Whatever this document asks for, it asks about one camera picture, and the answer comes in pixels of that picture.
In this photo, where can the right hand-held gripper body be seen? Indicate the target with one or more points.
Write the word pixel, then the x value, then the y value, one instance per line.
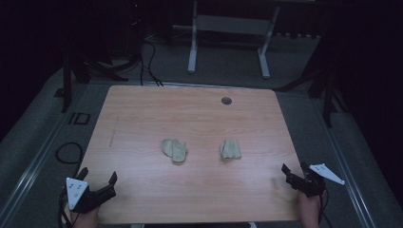
pixel 312 182

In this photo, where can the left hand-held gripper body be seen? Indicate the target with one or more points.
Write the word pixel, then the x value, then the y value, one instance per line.
pixel 83 196

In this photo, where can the beige ankle sock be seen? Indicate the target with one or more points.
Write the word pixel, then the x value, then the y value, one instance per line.
pixel 175 149
pixel 230 149

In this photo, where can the person's left hand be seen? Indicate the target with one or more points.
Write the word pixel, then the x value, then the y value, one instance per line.
pixel 85 219

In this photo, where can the person's right hand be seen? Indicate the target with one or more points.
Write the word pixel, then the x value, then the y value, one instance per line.
pixel 309 210

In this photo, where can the black metal stand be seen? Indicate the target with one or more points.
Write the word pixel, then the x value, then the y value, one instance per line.
pixel 329 98
pixel 67 82

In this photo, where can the silver floor rail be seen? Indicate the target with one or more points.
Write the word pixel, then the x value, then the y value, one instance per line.
pixel 28 174
pixel 345 171

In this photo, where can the white metal desk frame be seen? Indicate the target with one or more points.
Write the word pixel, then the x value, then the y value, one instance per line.
pixel 229 24

